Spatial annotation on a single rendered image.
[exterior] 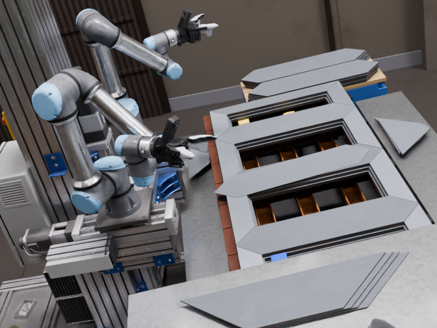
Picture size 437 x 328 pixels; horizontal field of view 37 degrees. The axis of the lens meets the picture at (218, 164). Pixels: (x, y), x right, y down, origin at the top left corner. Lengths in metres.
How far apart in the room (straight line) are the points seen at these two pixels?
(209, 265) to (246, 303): 0.81
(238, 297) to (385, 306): 0.44
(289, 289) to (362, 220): 0.66
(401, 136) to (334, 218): 0.77
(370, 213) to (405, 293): 0.67
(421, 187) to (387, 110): 0.73
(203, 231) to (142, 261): 0.36
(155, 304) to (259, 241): 0.61
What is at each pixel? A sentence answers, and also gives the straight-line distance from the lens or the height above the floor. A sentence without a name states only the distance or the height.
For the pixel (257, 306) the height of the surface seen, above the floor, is 1.07.
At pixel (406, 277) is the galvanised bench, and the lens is 2.08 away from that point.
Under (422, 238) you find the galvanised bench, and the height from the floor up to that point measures 1.05.
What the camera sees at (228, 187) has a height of 0.86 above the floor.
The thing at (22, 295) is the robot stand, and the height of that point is 0.21.
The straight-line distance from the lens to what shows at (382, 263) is 2.11.
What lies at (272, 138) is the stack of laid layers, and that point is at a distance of 3.27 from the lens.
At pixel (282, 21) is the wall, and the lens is 5.45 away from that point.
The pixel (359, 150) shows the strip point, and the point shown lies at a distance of 3.03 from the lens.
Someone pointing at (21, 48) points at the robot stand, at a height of 1.73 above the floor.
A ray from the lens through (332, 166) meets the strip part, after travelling 2.94.
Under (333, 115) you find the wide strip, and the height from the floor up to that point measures 0.86.
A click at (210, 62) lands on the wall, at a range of 5.56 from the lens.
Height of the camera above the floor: 2.47
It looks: 31 degrees down
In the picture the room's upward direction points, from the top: 14 degrees counter-clockwise
